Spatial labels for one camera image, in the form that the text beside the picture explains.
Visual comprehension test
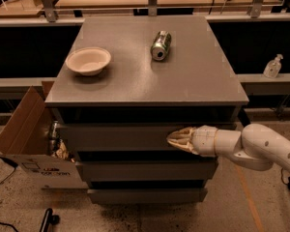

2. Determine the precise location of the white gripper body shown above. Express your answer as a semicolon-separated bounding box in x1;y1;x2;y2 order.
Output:
191;126;218;157

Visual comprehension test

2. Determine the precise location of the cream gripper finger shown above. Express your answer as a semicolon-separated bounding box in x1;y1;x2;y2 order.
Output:
167;127;195;143
169;140;198;155

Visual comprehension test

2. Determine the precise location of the grey top drawer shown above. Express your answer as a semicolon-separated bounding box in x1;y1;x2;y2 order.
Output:
56;122;238;153

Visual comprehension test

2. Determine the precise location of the grey drawer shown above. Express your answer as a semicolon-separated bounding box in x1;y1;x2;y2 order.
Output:
75;159;218;182
87;188;207;204
56;122;238;153

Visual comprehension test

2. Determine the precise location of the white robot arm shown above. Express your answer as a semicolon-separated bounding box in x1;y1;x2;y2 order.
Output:
166;124;290;173

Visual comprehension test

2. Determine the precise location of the grey drawer cabinet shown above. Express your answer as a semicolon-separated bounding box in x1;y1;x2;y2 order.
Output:
43;14;250;205

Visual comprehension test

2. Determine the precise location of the grey middle drawer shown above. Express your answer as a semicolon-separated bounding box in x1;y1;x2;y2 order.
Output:
75;159;218;182

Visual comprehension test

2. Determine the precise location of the grey bottom drawer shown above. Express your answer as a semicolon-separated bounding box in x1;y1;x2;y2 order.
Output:
87;188;207;204

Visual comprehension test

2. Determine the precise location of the green soda can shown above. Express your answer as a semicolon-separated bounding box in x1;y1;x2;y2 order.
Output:
151;31;172;61

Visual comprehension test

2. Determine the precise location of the clear sanitizer pump bottle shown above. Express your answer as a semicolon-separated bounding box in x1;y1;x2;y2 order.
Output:
263;54;283;78

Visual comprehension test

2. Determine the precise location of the white paper bowl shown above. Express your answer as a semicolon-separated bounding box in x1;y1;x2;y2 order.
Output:
65;47;111;76

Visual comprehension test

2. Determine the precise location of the can inside cardboard box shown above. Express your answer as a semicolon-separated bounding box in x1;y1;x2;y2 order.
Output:
48;121;60;145

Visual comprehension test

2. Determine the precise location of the black device bottom left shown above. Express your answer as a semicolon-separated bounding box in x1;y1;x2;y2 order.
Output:
39;208;60;232

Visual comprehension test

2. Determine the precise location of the brown cardboard box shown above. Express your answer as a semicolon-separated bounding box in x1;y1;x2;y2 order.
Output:
0;87;88;189

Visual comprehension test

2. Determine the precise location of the black cable right floor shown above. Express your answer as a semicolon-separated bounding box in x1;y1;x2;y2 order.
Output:
280;167;289;186

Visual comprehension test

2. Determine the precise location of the black cable floor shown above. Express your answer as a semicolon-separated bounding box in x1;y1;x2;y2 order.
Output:
280;167;289;186
0;154;19;193

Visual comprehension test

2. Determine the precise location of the black cable left floor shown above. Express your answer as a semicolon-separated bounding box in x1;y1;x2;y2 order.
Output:
0;154;19;193

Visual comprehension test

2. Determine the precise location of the metal railing frame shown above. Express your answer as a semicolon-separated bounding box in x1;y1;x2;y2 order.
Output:
0;0;290;24

